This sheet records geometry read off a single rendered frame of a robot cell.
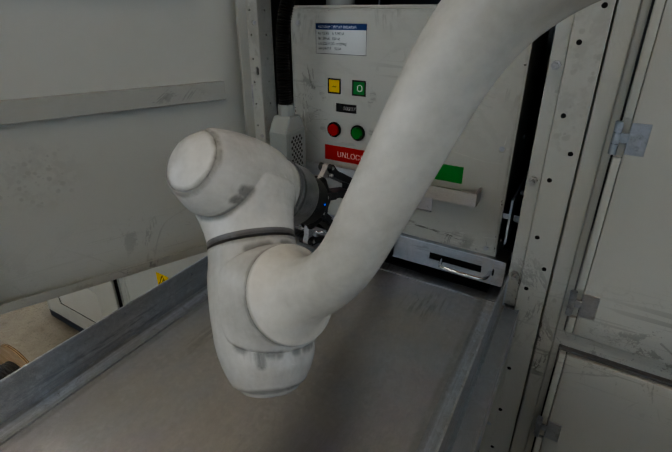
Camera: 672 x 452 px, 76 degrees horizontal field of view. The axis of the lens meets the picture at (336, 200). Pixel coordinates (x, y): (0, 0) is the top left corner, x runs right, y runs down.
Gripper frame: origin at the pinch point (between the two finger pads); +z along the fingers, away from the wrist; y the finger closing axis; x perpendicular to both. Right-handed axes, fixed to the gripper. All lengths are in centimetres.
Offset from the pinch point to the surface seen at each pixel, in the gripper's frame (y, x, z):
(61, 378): 37, -28, -28
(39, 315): 85, -179, 61
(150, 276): 37, -83, 34
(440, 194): -8.3, 12.9, 10.3
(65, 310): 74, -154, 56
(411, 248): 3.6, 7.0, 20.5
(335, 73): -28.3, -13.5, 3.5
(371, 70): -29.3, -5.1, 2.9
